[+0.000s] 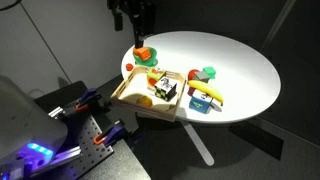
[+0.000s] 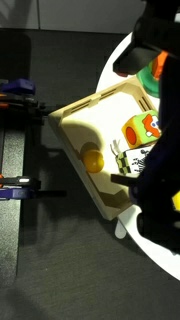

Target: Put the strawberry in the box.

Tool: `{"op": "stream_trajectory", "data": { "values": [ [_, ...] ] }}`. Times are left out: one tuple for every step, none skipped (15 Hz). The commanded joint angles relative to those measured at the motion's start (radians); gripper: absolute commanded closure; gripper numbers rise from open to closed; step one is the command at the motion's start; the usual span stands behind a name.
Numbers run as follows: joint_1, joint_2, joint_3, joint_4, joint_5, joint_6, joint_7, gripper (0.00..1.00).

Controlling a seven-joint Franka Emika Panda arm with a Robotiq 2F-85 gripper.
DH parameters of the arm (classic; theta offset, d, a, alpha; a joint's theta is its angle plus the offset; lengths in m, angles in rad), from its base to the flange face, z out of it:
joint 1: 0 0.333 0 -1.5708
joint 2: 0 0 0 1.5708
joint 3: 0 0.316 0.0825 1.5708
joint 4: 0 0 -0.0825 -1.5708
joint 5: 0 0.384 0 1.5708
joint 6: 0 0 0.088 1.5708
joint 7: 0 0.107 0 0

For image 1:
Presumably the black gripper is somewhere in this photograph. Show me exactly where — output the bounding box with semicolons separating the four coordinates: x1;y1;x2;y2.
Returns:
107;0;156;49

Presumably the red toy strawberry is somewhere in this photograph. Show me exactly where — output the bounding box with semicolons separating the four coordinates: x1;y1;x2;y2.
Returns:
125;63;134;71

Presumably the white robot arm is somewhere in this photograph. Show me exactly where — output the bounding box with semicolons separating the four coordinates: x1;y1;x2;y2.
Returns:
0;76;114;180

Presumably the wooden tray box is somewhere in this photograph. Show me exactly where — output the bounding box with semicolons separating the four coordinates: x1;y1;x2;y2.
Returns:
110;66;186;122

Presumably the orange block in bowl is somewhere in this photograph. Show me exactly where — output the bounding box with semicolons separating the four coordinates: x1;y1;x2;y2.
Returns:
137;47;151;60

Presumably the green plastic bowl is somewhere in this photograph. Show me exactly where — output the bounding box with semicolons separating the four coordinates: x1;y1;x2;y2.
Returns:
133;47;158;67

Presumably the black white checkered cube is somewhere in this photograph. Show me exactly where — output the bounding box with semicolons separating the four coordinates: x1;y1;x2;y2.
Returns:
155;77;177;102

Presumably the yellow toy lemon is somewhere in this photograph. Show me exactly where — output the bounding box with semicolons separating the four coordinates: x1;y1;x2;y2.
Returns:
138;96;153;107

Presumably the red toy apple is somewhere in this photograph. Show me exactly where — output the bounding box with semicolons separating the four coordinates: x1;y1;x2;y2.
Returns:
188;69;199;80

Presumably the grey block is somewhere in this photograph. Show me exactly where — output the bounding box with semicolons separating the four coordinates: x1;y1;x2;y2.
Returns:
193;71;210;83

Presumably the dark red block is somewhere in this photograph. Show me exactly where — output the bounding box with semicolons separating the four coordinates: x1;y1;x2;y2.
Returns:
187;87;196;96

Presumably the green block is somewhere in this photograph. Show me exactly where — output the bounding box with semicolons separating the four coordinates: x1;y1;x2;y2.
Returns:
203;66;216;79

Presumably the yellow toy banana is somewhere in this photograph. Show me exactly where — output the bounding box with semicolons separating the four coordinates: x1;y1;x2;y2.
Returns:
187;80;224;105

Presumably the blue number cube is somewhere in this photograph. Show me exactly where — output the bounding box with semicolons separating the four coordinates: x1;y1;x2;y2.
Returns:
189;90;213;114

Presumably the purple orange clamp rear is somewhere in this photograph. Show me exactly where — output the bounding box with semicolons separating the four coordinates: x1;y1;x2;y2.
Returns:
76;88;101;111

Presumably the purple orange clamp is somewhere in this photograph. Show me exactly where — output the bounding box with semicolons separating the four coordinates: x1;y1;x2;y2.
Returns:
76;88;101;111
93;121;128;146

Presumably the purple orange clamp front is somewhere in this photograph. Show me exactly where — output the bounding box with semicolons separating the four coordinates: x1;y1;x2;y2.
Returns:
93;121;128;146

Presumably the white round table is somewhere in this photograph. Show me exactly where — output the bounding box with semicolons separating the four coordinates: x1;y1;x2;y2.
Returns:
120;30;282;167

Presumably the black perforated breadboard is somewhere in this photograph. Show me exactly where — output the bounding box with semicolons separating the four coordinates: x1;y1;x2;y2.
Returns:
49;111;113;180

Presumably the aluminium rail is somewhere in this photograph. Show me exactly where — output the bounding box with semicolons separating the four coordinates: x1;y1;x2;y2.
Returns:
32;146;82;173

